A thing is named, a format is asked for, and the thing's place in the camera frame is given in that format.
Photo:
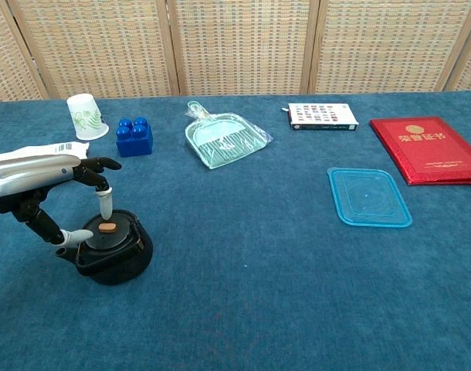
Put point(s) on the white plastic packet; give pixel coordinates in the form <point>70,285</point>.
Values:
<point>46,148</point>

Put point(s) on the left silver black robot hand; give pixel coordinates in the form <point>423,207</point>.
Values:
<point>27,174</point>

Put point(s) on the small black teapot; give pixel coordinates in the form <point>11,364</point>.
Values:
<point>116,266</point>

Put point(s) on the teal dustpan set in bag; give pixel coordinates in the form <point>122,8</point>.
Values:
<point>224,141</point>

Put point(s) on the blue toy building block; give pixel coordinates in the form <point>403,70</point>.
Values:
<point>134,141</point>

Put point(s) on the blue carpet table mat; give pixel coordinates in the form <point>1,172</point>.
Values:
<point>235,290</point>

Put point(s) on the white paper cup leaf print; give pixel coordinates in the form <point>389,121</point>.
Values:
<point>87,118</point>

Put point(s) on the red certificate folder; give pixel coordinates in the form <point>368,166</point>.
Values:
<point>428,150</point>

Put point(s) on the white book with pattern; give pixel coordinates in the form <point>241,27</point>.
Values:
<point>320,115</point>

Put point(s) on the clear blue plastic container lid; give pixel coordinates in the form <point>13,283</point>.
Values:
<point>368,197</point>

